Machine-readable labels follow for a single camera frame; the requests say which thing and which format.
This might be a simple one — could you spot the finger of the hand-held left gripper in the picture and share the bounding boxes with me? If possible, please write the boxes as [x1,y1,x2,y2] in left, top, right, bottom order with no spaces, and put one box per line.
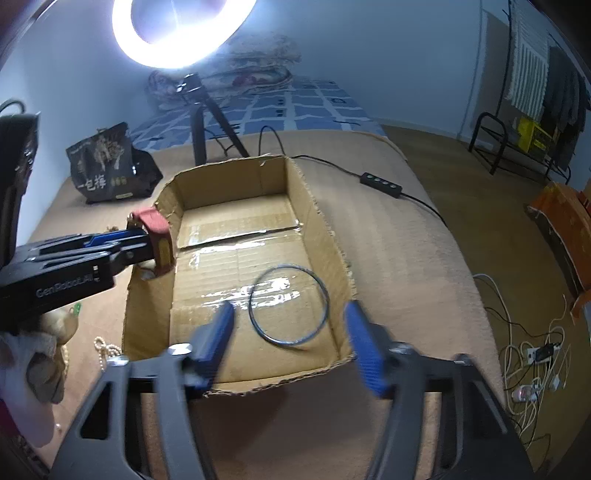
[99,242,160,278]
[28,231,148,253]

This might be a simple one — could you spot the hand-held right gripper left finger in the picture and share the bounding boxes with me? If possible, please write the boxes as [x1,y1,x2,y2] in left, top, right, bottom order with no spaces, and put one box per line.
[48,302,236,480]

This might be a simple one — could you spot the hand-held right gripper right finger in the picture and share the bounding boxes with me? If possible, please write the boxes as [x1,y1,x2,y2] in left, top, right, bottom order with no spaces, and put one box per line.
[344,300,536,480]

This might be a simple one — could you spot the red jewelry box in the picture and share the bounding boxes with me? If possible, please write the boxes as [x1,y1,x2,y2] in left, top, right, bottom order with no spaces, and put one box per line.
[127,208,176,278]

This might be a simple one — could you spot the cream pearl necklace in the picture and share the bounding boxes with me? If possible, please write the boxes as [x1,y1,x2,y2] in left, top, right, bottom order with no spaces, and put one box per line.
[92,335,125,370]

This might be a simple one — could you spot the cardboard box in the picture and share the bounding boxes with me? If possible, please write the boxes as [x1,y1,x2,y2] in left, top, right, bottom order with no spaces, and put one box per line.
[121,156,358,397]

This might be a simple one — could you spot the person's left hand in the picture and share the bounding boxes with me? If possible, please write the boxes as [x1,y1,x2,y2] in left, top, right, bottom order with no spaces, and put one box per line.
[0,308,81,446]

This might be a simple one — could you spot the black snack bag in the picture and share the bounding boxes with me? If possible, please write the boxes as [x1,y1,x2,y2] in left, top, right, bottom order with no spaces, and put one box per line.
[65,122,163,205]

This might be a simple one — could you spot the black tripod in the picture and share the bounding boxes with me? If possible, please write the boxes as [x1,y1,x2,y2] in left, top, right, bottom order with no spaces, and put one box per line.
[178,74,250,167]

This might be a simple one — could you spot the black inline remote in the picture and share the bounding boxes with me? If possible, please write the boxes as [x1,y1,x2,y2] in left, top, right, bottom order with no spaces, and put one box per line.
[360,172,402,199]

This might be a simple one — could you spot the white power strip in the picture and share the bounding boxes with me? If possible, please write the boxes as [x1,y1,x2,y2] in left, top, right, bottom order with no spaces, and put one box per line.
[526,342,564,363]

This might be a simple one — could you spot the blue patterned bed sheet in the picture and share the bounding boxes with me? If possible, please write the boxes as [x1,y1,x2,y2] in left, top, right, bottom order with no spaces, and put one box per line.
[129,78,386,151]

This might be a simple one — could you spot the folded floral quilt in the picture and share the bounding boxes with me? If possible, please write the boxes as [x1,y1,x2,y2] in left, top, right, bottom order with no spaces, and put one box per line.
[148,34,303,112]

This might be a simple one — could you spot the orange box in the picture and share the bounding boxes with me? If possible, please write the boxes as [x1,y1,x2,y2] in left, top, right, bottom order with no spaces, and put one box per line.
[526,182,591,324]

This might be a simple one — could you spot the black clothes rack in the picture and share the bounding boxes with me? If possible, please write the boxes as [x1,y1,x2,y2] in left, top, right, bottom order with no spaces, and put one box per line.
[468,0,591,185]

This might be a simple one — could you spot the yellow box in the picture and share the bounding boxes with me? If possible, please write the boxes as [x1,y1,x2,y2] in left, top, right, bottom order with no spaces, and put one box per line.
[515,116,555,153]

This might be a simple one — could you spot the dark hanging garments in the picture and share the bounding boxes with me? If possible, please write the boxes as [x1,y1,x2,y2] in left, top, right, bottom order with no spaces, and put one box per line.
[545,46,591,171]

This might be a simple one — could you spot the white striped garment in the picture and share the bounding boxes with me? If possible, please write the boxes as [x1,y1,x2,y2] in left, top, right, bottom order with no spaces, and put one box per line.
[508,0,552,118]

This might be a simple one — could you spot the white floor cables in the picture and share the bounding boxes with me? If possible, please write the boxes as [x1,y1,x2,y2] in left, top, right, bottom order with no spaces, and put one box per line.
[473,272,573,444]

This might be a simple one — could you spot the black light cable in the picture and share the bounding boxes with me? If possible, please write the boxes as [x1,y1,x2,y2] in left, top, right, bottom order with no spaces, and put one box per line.
[257,124,446,227]

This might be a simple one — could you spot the white ring light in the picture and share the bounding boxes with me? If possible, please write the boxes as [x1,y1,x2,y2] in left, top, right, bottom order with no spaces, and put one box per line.
[111,0,259,71]

